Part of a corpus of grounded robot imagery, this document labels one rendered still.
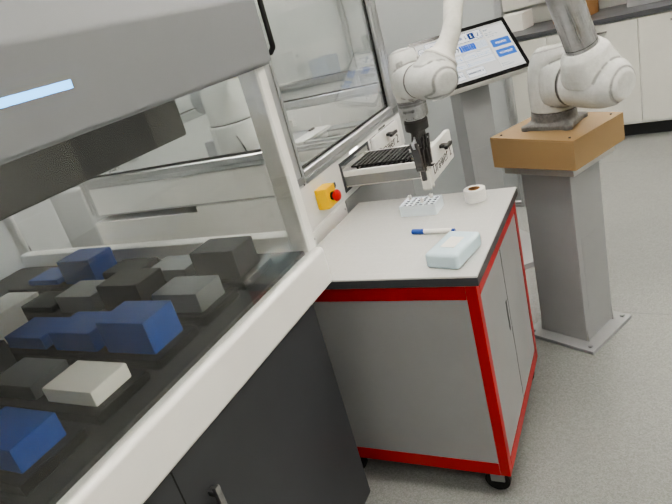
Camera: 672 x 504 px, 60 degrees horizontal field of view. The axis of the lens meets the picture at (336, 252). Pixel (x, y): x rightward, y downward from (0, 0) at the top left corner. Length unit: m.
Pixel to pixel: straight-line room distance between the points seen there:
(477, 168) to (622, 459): 1.63
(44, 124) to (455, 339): 1.12
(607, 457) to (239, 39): 1.59
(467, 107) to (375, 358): 1.65
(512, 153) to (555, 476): 1.08
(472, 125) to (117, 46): 2.27
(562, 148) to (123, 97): 1.47
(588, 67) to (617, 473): 1.22
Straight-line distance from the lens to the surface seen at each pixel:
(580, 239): 2.32
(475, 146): 3.09
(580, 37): 2.00
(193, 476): 1.24
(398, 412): 1.84
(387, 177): 2.10
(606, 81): 2.00
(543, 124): 2.22
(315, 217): 1.95
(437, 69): 1.66
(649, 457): 2.07
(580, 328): 2.50
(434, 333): 1.61
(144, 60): 1.07
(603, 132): 2.22
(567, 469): 2.02
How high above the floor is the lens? 1.43
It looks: 22 degrees down
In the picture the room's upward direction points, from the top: 16 degrees counter-clockwise
